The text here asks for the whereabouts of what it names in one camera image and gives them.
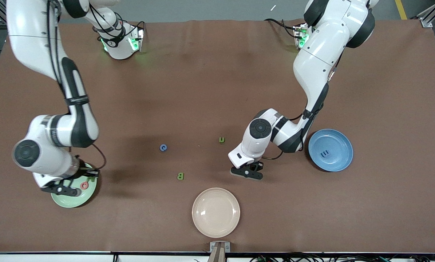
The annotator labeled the green plate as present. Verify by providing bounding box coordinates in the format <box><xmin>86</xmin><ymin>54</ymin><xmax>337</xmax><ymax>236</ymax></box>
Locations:
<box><xmin>51</xmin><ymin>162</ymin><xmax>98</xmax><ymax>209</ymax></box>

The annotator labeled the beige plate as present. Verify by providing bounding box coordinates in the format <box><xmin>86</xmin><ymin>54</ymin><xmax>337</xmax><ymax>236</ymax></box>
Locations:
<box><xmin>192</xmin><ymin>187</ymin><xmax>241</xmax><ymax>238</ymax></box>

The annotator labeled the blue plate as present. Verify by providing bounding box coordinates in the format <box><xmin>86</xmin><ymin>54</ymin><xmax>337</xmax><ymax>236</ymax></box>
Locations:
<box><xmin>308</xmin><ymin>129</ymin><xmax>354</xmax><ymax>172</ymax></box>

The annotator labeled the brown table cover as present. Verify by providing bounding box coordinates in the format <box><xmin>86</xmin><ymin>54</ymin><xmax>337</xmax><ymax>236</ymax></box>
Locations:
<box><xmin>0</xmin><ymin>19</ymin><xmax>435</xmax><ymax>253</ymax></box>

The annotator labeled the yellow floor tape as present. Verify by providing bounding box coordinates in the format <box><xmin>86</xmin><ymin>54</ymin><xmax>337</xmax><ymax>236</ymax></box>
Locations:
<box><xmin>395</xmin><ymin>0</ymin><xmax>409</xmax><ymax>20</ymax></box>

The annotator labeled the white table edge rail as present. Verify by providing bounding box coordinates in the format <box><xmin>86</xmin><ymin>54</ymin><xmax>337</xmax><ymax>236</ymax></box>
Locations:
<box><xmin>0</xmin><ymin>252</ymin><xmax>435</xmax><ymax>262</ymax></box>

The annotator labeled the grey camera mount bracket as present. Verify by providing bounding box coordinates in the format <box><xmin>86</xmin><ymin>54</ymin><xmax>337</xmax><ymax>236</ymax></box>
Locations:
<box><xmin>210</xmin><ymin>241</ymin><xmax>231</xmax><ymax>262</ymax></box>

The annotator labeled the black left arm base cable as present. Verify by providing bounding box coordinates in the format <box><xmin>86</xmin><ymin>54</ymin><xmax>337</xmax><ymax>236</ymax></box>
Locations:
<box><xmin>264</xmin><ymin>18</ymin><xmax>301</xmax><ymax>39</ymax></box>

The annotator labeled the black arm base cable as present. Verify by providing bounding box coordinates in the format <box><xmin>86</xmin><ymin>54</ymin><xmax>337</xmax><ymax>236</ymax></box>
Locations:
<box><xmin>117</xmin><ymin>19</ymin><xmax>146</xmax><ymax>40</ymax></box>
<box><xmin>264</xmin><ymin>18</ymin><xmax>301</xmax><ymax>39</ymax></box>

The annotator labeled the black right arm base cable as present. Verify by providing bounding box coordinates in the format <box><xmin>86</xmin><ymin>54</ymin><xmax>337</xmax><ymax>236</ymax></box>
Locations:
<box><xmin>117</xmin><ymin>19</ymin><xmax>146</xmax><ymax>40</ymax></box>

